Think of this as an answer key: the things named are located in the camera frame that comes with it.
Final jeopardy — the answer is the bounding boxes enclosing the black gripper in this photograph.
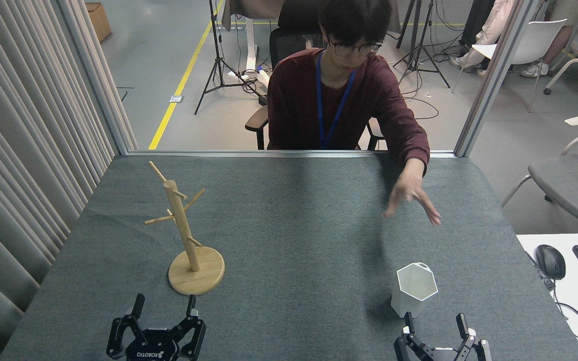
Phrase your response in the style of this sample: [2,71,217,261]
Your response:
[394,312,492,361]
[106,294,207,361]

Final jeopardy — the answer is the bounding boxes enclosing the white hexagonal cup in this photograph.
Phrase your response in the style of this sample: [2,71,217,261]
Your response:
[391,262,439,318]

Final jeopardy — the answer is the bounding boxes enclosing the wooden cup rack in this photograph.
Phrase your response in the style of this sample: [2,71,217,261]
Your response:
[144,161,225,296]

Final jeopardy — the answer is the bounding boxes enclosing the person's left hand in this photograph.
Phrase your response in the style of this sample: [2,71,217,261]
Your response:
[383,159,442,226]

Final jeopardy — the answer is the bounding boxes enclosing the black computer mouse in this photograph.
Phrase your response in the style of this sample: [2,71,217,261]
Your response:
[535,245,566,280]

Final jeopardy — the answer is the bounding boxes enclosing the grey cushioned chair with armrest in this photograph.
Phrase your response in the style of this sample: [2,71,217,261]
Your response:
[501,115,578,232]

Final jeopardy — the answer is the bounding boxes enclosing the beige pleated curtain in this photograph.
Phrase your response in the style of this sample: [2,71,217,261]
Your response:
[0,0,139,361]

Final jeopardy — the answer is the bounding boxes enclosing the white power strip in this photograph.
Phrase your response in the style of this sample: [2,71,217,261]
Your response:
[228,68,271,87]

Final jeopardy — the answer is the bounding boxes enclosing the black tripod stand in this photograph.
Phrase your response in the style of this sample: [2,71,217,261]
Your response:
[392,0,451,96]
[195,0,259,115]

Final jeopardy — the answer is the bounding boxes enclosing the white standing desk leg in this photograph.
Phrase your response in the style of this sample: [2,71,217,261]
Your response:
[244,19,260,73]

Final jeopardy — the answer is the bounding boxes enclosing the black-framed glasses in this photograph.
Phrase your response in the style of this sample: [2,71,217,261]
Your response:
[326,39,384,57]

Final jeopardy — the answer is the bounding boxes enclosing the black office chair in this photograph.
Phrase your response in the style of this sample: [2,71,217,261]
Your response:
[245,0,385,150]

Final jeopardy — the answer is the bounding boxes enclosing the cardboard box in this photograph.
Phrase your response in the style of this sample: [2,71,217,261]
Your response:
[85,3,112,42]

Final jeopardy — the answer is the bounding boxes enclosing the white plastic chair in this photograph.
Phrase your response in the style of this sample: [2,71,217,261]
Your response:
[452,19,568,112]

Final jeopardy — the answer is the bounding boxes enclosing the seated background person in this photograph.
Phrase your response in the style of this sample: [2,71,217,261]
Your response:
[450,0,520,76]
[520,0,578,78]

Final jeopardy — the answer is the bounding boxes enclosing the silver table edge rail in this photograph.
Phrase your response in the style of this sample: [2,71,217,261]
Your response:
[127,150,456,158]

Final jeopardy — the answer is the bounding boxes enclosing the black floor cable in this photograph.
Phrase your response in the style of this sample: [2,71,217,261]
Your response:
[399,75,440,121]

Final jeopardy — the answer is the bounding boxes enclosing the blue lanyard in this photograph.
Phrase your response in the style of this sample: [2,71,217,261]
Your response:
[316,50,356,150]

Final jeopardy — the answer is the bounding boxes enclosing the silver frame post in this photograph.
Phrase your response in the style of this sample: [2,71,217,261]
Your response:
[455,0,540,157]
[56,0,131,155]

